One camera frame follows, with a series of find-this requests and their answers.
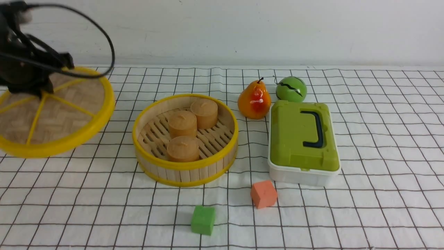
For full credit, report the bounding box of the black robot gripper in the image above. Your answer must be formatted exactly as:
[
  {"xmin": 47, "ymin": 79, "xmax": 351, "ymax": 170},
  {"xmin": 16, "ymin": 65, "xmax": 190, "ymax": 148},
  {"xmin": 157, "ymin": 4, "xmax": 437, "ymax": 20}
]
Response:
[{"xmin": 0, "ymin": 1, "xmax": 74, "ymax": 98}]

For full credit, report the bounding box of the yellow bamboo steamer lid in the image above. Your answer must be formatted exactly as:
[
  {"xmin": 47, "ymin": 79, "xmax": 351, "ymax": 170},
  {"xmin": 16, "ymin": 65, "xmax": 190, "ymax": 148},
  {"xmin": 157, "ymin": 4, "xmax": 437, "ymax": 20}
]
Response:
[{"xmin": 0, "ymin": 73, "xmax": 116, "ymax": 158}]

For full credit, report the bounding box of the bamboo steamer basket yellow rim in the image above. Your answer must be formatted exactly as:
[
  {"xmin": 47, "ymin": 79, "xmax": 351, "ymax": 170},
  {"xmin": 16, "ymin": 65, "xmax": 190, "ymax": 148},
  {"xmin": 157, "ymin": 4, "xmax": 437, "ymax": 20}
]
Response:
[{"xmin": 132, "ymin": 94, "xmax": 239, "ymax": 187}]

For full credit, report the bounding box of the green lid white plastic box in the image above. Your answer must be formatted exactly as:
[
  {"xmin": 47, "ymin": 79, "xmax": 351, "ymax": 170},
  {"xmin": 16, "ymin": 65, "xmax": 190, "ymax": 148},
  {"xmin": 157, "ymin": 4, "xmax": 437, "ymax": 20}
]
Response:
[{"xmin": 267, "ymin": 100, "xmax": 341, "ymax": 187}]

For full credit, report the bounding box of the tan toy bun middle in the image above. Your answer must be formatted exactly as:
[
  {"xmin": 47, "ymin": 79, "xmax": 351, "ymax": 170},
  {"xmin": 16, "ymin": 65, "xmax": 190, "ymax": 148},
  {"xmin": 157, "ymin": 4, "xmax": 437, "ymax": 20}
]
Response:
[{"xmin": 168, "ymin": 110, "xmax": 198, "ymax": 139}]

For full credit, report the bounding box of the tan toy bun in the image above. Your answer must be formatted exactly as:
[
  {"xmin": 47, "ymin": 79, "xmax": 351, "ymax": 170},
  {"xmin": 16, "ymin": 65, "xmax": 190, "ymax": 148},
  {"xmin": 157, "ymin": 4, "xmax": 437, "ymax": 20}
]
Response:
[
  {"xmin": 168, "ymin": 110, "xmax": 198, "ymax": 139},
  {"xmin": 166, "ymin": 136, "xmax": 199, "ymax": 163},
  {"xmin": 190, "ymin": 98, "xmax": 218, "ymax": 129}
]

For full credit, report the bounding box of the tan toy bun front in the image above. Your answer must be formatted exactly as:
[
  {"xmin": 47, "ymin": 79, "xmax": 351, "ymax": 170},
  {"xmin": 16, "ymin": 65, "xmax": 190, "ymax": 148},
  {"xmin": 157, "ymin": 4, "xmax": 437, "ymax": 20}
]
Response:
[{"xmin": 166, "ymin": 136, "xmax": 199, "ymax": 163}]

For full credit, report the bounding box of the tan toy bun back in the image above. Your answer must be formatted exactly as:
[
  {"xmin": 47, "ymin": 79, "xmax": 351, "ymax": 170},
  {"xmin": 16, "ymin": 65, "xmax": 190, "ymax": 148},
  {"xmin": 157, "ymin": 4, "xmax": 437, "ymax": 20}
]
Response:
[{"xmin": 190, "ymin": 98, "xmax": 218, "ymax": 129}]

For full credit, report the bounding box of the orange yellow toy pear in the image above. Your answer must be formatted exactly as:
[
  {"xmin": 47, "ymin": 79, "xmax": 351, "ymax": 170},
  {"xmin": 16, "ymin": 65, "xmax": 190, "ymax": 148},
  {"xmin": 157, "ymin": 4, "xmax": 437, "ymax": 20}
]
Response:
[{"xmin": 237, "ymin": 77, "xmax": 271, "ymax": 120}]

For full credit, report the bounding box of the green foam cube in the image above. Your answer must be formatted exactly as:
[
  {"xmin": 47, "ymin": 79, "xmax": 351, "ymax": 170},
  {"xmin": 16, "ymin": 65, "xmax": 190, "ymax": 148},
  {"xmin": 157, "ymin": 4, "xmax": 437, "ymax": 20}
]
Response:
[{"xmin": 191, "ymin": 205, "xmax": 216, "ymax": 235}]

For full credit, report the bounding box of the green toy watermelon ball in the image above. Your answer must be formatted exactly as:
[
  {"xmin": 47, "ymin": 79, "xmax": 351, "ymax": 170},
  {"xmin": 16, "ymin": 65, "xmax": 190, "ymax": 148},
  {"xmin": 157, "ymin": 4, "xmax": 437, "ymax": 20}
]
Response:
[{"xmin": 276, "ymin": 76, "xmax": 307, "ymax": 103}]

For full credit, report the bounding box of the orange foam cube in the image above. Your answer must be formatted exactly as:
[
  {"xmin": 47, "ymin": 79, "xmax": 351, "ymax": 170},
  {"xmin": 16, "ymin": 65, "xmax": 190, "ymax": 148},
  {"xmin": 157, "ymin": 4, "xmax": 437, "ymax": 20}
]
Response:
[{"xmin": 250, "ymin": 180, "xmax": 278, "ymax": 209}]

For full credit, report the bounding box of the white black grid tablecloth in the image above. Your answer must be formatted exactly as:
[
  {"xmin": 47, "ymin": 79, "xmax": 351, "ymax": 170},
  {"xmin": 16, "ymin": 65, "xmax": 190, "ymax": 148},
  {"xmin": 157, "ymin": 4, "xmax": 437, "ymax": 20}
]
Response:
[{"xmin": 0, "ymin": 66, "xmax": 444, "ymax": 250}]

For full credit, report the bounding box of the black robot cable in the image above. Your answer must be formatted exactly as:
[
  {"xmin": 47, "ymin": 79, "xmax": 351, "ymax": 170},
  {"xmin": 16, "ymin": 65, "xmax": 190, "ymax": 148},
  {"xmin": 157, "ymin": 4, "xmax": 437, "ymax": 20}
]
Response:
[{"xmin": 0, "ymin": 3, "xmax": 116, "ymax": 79}]

